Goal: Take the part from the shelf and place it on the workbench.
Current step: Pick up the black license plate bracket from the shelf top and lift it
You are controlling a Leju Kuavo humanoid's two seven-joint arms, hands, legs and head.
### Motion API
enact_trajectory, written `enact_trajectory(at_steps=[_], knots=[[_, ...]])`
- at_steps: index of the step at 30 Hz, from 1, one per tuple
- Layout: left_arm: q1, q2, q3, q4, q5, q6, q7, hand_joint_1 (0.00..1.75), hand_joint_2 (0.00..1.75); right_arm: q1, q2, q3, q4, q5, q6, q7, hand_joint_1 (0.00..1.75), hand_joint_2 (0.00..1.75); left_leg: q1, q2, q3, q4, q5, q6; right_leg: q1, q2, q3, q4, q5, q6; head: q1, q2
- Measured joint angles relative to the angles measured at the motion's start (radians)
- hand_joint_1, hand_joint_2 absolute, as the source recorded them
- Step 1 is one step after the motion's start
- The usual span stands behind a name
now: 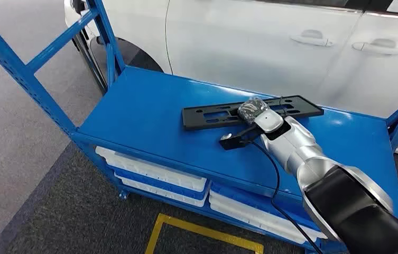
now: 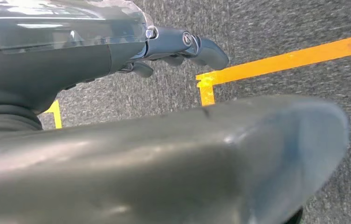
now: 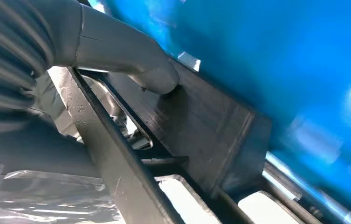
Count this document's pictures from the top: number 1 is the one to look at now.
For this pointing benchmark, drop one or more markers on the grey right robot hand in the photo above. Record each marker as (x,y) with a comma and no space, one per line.
(253,109)

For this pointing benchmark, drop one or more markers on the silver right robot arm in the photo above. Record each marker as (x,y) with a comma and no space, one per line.
(296,147)

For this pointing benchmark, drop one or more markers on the blue metal shelf rack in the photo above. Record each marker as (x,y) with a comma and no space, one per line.
(142,115)

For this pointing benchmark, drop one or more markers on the grey metal post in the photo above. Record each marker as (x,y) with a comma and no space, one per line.
(90,61)

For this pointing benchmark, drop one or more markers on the black car wheel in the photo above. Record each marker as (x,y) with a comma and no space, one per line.
(139,57)

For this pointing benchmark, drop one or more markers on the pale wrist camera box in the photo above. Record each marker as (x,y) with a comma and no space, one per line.
(230,142)

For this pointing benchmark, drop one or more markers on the black plastic panel part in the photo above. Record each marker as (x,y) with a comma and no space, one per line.
(191,119)

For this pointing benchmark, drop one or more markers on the white car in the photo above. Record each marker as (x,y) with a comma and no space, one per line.
(254,42)

